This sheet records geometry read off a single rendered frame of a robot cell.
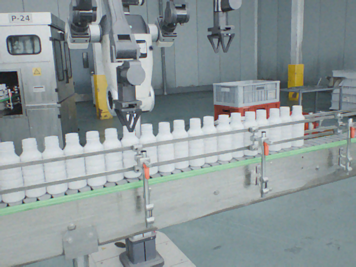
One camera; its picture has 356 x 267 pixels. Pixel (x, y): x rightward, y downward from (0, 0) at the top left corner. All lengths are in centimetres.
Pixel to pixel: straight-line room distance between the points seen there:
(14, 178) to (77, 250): 28
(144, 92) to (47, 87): 307
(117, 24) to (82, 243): 66
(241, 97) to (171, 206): 239
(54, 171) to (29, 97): 374
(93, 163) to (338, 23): 1290
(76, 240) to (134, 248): 88
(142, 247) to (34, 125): 313
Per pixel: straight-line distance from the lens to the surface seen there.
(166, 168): 115
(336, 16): 1373
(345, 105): 848
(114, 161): 108
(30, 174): 105
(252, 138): 128
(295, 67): 1115
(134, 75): 100
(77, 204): 107
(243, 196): 133
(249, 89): 353
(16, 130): 486
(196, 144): 118
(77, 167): 106
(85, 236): 110
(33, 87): 473
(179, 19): 173
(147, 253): 199
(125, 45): 106
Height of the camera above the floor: 137
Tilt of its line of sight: 12 degrees down
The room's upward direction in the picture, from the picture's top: 2 degrees counter-clockwise
